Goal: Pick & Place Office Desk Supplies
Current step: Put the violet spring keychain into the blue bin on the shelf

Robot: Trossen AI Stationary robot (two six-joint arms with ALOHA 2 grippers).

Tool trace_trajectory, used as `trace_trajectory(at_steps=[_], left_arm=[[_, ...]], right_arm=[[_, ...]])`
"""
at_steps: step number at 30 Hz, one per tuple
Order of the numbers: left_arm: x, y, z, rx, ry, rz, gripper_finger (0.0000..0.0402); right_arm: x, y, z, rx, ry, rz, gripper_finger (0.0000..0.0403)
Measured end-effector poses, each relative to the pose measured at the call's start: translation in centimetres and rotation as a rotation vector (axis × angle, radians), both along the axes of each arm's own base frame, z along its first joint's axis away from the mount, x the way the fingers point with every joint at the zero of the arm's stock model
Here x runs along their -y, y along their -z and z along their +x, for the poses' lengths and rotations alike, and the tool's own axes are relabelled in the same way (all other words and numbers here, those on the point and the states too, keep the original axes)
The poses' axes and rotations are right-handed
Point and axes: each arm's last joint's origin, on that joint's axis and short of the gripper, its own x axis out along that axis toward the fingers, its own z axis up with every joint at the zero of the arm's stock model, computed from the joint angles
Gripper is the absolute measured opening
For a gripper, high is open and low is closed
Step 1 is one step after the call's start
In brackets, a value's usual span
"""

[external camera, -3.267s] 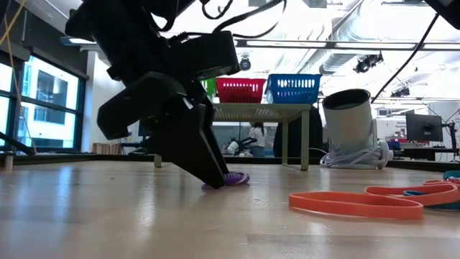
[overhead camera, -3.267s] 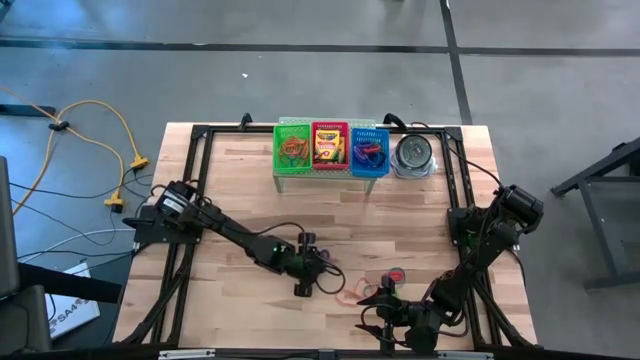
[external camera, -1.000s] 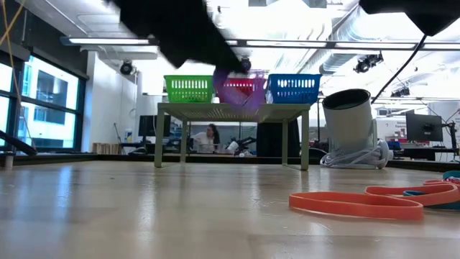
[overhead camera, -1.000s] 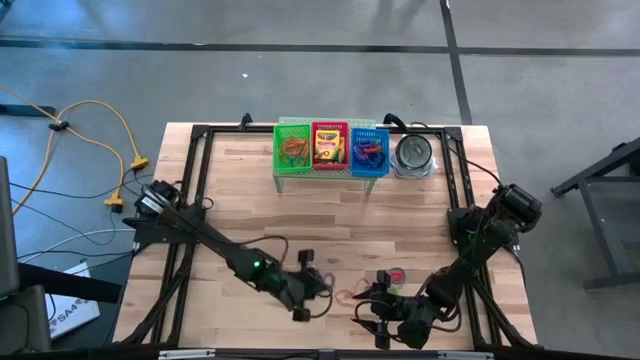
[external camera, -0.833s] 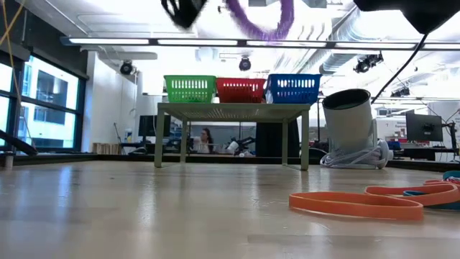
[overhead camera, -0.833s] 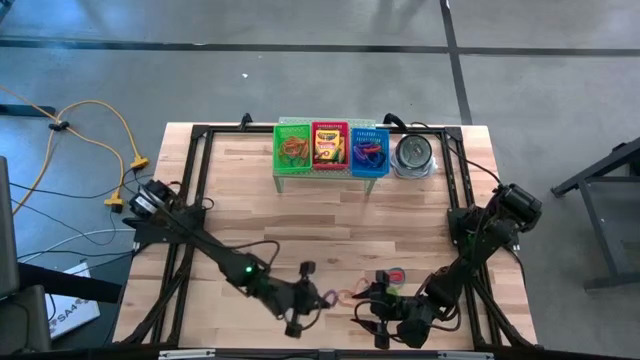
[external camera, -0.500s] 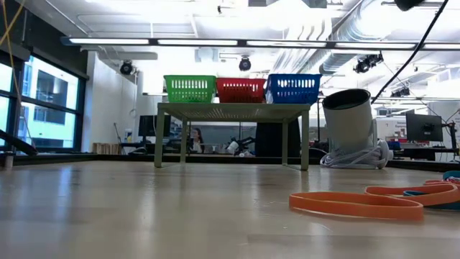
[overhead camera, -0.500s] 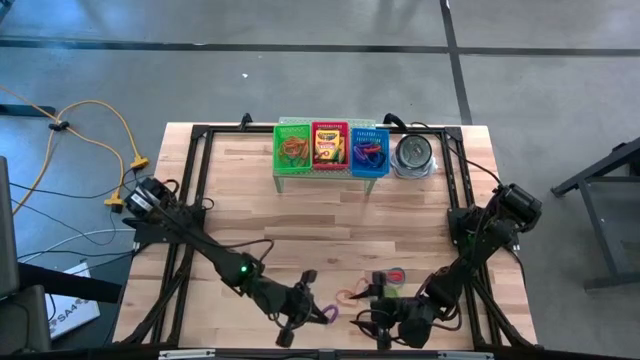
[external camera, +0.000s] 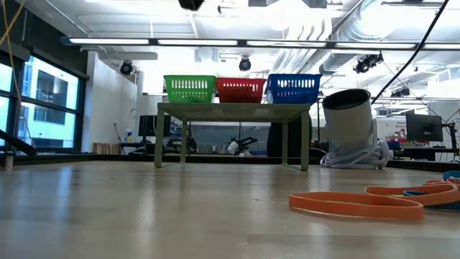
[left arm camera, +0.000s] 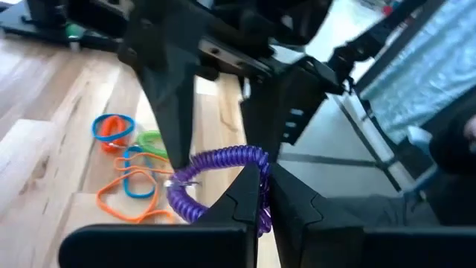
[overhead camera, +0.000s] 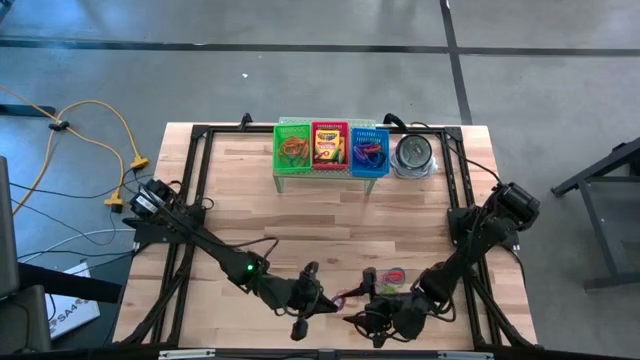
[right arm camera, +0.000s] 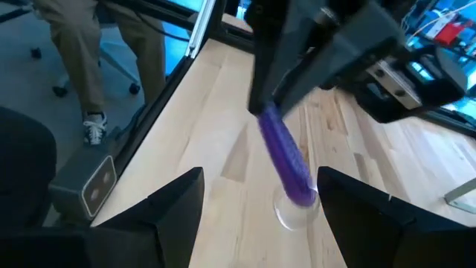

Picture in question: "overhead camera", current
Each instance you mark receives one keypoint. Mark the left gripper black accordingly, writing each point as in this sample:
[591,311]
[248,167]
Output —
[300,297]

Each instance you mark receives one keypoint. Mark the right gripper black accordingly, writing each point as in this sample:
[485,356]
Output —
[400,317]

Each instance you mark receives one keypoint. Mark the blue rubber band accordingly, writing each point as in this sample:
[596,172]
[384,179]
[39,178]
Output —
[289,163]
[380,274]
[295,166]

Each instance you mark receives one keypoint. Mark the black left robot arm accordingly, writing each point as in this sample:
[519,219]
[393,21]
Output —
[215,245]

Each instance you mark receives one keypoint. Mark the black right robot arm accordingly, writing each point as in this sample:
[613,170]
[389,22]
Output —
[480,235]

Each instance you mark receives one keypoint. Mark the blue plastic basket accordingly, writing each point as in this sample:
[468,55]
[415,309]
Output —
[370,173]

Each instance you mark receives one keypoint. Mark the green plastic basket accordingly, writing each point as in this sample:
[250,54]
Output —
[282,131]

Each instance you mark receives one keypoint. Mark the red plastic basket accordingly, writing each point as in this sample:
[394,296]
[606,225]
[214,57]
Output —
[315,125]

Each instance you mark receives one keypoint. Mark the white cardboard box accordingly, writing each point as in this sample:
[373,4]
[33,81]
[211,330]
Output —
[75,310]

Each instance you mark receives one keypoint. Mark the black flat bar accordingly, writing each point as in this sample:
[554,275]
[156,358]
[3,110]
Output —
[70,284]

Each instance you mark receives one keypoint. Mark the black metal side table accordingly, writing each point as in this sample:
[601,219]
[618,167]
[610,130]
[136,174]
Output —
[600,225]

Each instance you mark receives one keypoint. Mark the dark grey equipment stand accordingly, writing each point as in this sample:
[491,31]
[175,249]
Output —
[7,225]

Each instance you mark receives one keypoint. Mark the black floor bar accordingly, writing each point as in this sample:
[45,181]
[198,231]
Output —
[27,110]

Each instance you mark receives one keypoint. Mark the silver metal bracket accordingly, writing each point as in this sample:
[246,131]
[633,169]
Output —
[465,355]
[185,354]

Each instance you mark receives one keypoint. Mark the black frame clamp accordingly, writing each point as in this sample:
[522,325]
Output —
[245,121]
[395,120]

